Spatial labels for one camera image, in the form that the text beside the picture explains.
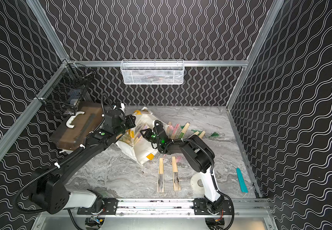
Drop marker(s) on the beige folding fan dark print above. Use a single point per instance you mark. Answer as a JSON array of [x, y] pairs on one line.
[[160, 178]]

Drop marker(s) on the black wire basket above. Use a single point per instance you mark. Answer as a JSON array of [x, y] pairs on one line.
[[68, 90]]

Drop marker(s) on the white tape roll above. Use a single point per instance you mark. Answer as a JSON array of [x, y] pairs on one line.
[[196, 184]]

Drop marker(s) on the white wire mesh basket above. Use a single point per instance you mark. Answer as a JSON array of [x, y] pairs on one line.
[[153, 71]]

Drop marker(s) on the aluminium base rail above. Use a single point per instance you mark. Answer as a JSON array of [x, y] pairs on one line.
[[161, 213]]

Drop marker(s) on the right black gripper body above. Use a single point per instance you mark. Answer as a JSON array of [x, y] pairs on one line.
[[150, 136]]

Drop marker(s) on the teal flat stick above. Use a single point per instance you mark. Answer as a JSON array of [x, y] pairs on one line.
[[241, 181]]

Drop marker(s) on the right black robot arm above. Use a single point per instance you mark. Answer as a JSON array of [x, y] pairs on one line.
[[200, 158]]

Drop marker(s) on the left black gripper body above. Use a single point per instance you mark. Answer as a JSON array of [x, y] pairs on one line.
[[127, 122]]

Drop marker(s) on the beige folding fan long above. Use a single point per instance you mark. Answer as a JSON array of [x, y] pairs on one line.
[[176, 181]]

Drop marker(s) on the white tote bag yellow handles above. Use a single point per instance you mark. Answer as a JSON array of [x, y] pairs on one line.
[[133, 144]]

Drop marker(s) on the white storage box brown lid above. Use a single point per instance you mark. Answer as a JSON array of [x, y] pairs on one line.
[[71, 133]]

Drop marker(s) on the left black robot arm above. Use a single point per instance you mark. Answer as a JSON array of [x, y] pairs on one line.
[[46, 191]]

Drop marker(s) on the pink folding fan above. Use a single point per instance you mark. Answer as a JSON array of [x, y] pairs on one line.
[[175, 131], [169, 129]]

